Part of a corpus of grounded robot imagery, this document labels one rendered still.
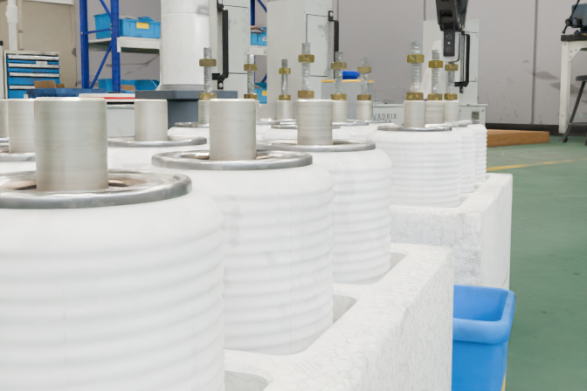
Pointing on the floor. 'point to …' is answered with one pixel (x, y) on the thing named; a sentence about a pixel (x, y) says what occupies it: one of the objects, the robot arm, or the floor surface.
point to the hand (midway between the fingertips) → (451, 46)
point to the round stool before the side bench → (576, 108)
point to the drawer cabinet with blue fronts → (28, 71)
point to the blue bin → (480, 337)
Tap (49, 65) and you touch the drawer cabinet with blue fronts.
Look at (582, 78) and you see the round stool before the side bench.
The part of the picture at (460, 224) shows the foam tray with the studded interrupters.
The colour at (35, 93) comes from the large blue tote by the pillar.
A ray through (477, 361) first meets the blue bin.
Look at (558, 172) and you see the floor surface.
